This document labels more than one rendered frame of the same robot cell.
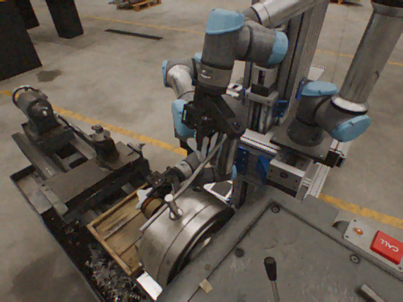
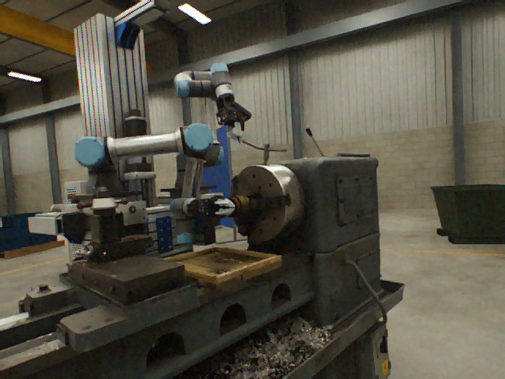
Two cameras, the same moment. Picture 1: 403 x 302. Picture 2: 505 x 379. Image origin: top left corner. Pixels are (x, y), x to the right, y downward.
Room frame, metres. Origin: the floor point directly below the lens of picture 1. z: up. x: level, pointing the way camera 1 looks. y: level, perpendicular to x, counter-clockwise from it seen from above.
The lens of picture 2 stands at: (0.40, 1.41, 1.18)
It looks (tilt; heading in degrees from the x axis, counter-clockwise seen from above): 3 degrees down; 272
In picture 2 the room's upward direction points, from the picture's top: 4 degrees counter-clockwise
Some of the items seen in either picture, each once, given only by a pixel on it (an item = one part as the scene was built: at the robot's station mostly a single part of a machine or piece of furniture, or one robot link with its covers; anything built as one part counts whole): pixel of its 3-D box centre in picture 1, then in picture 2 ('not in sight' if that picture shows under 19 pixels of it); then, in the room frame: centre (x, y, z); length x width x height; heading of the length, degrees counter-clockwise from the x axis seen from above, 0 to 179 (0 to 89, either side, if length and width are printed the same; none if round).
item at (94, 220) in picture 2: (104, 145); (108, 225); (0.87, 0.47, 1.07); 0.07 x 0.07 x 0.10; 49
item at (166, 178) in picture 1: (164, 182); (204, 207); (0.64, 0.16, 1.08); 0.12 x 0.09 x 0.08; 137
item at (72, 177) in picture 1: (100, 170); (117, 269); (0.83, 0.51, 0.95); 0.43 x 0.17 x 0.05; 139
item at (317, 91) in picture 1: (317, 101); (187, 157); (0.82, -0.42, 1.33); 0.13 x 0.12 x 0.14; 19
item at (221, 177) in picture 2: not in sight; (203, 183); (1.93, -6.73, 1.18); 4.12 x 0.80 x 2.35; 116
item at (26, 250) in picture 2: not in sight; (23, 232); (5.47, -5.18, 0.39); 1.20 x 0.80 x 0.79; 72
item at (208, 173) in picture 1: (199, 177); (185, 230); (0.75, 0.03, 0.98); 0.11 x 0.08 x 0.11; 103
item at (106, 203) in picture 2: (101, 133); (103, 203); (0.87, 0.47, 1.13); 0.08 x 0.08 x 0.03
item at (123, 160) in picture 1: (112, 159); (117, 249); (0.86, 0.45, 0.99); 0.20 x 0.10 x 0.05; 49
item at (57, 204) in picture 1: (95, 174); (104, 293); (0.85, 0.55, 0.90); 0.47 x 0.30 x 0.06; 139
